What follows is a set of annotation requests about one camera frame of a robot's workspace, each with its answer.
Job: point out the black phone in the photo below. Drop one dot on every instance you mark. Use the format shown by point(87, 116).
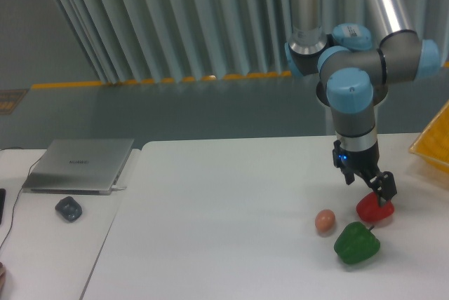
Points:
point(2, 203)

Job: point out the red bell pepper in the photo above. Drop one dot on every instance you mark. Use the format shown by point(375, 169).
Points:
point(369, 210)

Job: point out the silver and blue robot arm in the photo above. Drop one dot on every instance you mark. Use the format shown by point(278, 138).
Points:
point(349, 77)

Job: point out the brown egg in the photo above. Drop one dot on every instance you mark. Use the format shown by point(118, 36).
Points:
point(324, 221)

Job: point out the corrugated grey partition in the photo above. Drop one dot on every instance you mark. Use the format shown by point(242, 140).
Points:
point(154, 40)

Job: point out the white USB plug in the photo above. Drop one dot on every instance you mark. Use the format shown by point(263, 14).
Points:
point(118, 188)

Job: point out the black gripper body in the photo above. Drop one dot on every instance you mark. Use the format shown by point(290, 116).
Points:
point(362, 163)

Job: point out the silver laptop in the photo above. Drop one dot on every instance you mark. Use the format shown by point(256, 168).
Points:
point(85, 166)

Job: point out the green bell pepper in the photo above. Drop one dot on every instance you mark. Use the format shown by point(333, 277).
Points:
point(356, 243)

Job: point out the person's hand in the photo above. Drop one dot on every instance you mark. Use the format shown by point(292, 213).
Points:
point(2, 276)

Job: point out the yellow plastic basket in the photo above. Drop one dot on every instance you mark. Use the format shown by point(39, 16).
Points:
point(432, 143)

